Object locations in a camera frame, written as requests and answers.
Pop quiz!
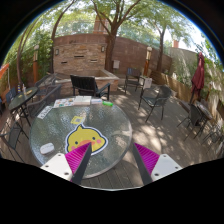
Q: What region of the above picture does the small yellow sticker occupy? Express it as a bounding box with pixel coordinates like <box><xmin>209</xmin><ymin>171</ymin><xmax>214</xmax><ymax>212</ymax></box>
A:
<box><xmin>71</xmin><ymin>116</ymin><xmax>85</xmax><ymax>125</ymax></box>

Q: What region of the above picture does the white card with print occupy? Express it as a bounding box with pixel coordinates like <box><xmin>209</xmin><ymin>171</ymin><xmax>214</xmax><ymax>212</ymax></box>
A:
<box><xmin>37</xmin><ymin>106</ymin><xmax>53</xmax><ymax>119</ymax></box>

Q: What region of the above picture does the dark metal patio chair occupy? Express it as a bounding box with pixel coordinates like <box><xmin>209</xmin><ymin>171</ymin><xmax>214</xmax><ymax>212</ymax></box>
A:
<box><xmin>139</xmin><ymin>85</ymin><xmax>171</xmax><ymax>119</ymax></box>

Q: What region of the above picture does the white booklet stack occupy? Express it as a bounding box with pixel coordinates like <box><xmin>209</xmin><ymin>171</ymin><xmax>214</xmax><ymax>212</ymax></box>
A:
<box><xmin>74</xmin><ymin>96</ymin><xmax>92</xmax><ymax>105</ymax></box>

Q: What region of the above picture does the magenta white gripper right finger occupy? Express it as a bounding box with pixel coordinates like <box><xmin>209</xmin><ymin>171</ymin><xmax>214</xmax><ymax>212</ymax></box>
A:
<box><xmin>133</xmin><ymin>143</ymin><xmax>182</xmax><ymax>185</ymax></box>

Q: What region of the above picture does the colourful printed sheet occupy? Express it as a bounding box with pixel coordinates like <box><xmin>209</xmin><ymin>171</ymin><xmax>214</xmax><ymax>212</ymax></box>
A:
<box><xmin>54</xmin><ymin>98</ymin><xmax>74</xmax><ymax>108</ymax></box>

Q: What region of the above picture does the round glass patio table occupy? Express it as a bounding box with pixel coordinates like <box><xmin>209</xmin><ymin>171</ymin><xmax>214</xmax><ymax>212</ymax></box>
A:
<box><xmin>30</xmin><ymin>104</ymin><xmax>132</xmax><ymax>179</ymax></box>

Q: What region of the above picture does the large tree trunk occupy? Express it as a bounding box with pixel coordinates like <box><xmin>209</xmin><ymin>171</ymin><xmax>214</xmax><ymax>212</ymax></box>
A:
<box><xmin>105</xmin><ymin>22</ymin><xmax>117</xmax><ymax>71</ymax></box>

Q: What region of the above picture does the green marker on table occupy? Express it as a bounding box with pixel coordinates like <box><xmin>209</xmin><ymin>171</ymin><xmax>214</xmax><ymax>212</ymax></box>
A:
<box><xmin>102</xmin><ymin>101</ymin><xmax>113</xmax><ymax>106</ymax></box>

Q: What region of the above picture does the closed red patio umbrella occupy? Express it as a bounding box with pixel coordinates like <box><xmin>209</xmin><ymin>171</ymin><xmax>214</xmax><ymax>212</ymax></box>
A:
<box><xmin>190</xmin><ymin>53</ymin><xmax>205</xmax><ymax>102</ymax></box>

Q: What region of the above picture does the small round side table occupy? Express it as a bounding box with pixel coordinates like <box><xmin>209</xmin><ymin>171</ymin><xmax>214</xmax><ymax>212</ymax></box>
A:
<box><xmin>8</xmin><ymin>87</ymin><xmax>38</xmax><ymax>125</ymax></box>

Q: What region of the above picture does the black wooden chair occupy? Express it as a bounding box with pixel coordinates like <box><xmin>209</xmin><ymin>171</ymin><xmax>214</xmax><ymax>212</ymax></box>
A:
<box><xmin>70</xmin><ymin>74</ymin><xmax>110</xmax><ymax>98</ymax></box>

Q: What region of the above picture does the round table right side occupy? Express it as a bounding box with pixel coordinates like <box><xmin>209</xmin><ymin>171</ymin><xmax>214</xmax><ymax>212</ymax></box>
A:
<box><xmin>195</xmin><ymin>101</ymin><xmax>213</xmax><ymax>132</ymax></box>

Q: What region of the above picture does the metal chair right side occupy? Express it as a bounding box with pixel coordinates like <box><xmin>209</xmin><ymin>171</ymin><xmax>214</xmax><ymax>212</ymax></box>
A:
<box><xmin>178</xmin><ymin>104</ymin><xmax>202</xmax><ymax>135</ymax></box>

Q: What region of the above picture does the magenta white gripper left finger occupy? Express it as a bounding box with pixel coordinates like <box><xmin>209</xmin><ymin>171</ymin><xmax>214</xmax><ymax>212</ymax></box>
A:
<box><xmin>42</xmin><ymin>143</ymin><xmax>92</xmax><ymax>185</ymax></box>

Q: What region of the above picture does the black chair far back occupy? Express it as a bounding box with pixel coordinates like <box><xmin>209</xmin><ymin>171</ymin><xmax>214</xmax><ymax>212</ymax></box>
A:
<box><xmin>124</xmin><ymin>68</ymin><xmax>141</xmax><ymax>90</ymax></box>

